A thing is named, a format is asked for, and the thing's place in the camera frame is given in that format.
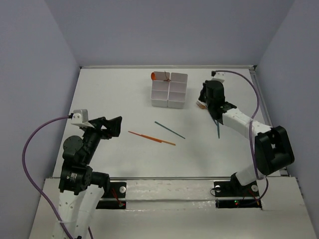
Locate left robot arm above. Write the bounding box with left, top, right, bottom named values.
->
left=51, top=110, right=122, bottom=239

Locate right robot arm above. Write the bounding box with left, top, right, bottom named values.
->
left=198, top=80, right=295, bottom=195

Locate orange fork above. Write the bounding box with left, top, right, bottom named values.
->
left=196, top=102, right=207, bottom=110

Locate yellow-orange chopstick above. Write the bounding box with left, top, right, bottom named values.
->
left=140, top=134, right=176, bottom=146

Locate white right divided container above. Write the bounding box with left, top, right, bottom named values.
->
left=168, top=72, right=188, bottom=109

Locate white divided container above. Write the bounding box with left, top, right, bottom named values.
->
left=151, top=71, right=169, bottom=108
left=168, top=72, right=188, bottom=109

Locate orange chopstick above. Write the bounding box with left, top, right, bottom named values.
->
left=128, top=131, right=162, bottom=143

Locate teal chopstick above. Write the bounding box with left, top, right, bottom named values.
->
left=154, top=121, right=186, bottom=139

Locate white left divided container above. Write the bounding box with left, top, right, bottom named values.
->
left=151, top=71, right=169, bottom=108

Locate orange spoon in container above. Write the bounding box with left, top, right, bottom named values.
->
left=151, top=72, right=157, bottom=81

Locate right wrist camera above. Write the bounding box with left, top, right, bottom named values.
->
left=211, top=71, right=225, bottom=83

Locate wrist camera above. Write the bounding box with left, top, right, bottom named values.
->
left=71, top=110, right=93, bottom=127
left=211, top=71, right=225, bottom=83

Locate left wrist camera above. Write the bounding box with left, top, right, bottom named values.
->
left=71, top=110, right=93, bottom=127

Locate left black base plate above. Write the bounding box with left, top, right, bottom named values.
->
left=96, top=181, right=127, bottom=210

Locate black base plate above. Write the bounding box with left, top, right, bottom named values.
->
left=210, top=181, right=262, bottom=209
left=96, top=181, right=127, bottom=210

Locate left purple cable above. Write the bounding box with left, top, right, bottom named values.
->
left=22, top=116, right=75, bottom=239

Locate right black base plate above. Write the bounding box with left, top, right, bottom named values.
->
left=210, top=181, right=262, bottom=209

